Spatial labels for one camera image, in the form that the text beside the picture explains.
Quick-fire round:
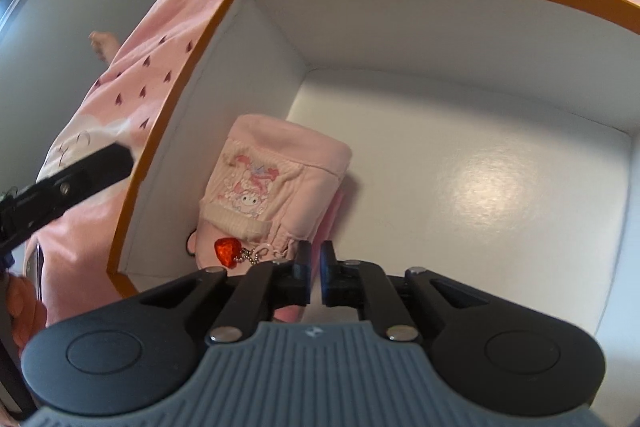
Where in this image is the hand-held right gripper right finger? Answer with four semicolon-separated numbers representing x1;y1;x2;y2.
320;241;493;342

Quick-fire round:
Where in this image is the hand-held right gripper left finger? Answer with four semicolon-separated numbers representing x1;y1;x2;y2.
140;241;313;344

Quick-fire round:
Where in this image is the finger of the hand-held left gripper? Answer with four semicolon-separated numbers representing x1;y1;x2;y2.
19;143;135;229

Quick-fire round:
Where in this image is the pink cartoon print pouch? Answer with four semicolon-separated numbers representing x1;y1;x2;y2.
192;114;353;323

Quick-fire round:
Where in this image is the orange cardboard box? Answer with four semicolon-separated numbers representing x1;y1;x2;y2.
107;0;640;350

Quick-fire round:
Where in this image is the person's left hand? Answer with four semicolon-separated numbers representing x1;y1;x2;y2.
9;276;47;349

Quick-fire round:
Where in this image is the red heart charm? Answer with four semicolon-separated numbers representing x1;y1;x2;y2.
214;237;243;269

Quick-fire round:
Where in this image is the person's foot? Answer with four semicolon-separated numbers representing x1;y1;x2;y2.
88;31;122;64

